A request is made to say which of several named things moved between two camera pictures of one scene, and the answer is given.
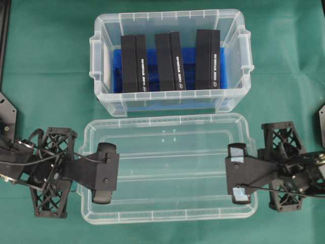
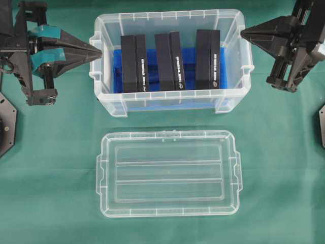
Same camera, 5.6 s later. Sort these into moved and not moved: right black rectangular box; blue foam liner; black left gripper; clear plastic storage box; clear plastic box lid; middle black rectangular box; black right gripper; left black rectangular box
Moved: black left gripper; black right gripper; clear plastic box lid
Not moved: middle black rectangular box; clear plastic storage box; left black rectangular box; blue foam liner; right black rectangular box
